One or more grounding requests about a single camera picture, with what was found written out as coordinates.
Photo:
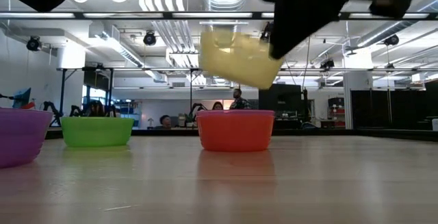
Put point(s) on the white container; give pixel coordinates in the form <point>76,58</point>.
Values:
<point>435,124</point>

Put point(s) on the yellow plastic bowl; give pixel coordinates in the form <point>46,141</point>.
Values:
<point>236,59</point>

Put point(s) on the orange plastic bowl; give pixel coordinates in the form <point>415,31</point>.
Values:
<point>235,133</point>

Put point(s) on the black aluminium rig frame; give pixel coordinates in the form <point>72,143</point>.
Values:
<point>137,15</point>

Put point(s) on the black partition panel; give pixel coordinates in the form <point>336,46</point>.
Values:
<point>393,107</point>

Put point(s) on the red storage shelf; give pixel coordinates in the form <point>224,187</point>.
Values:
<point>337,107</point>

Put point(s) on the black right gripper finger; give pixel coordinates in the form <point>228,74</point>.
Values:
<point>291,28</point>

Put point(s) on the small potted plant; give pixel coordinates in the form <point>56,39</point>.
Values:
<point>189,118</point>

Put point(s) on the green plastic bowl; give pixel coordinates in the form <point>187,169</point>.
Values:
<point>96,131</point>

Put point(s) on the pink plastic bowl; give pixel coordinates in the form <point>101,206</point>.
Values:
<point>235,113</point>

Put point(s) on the person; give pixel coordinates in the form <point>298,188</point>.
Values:
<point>239,101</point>
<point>165,120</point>
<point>217,106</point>

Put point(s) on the purple plastic bowl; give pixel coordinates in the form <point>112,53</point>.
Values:
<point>20,135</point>

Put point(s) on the blue background screen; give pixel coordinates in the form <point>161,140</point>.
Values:
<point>22,98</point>

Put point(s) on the black computer monitor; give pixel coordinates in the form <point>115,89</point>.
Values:
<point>280,102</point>

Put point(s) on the black background robot arm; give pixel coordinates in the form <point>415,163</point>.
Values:
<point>198,107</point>
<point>51,109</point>

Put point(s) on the black background station frame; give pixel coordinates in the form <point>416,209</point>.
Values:
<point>62,90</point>
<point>191,90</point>

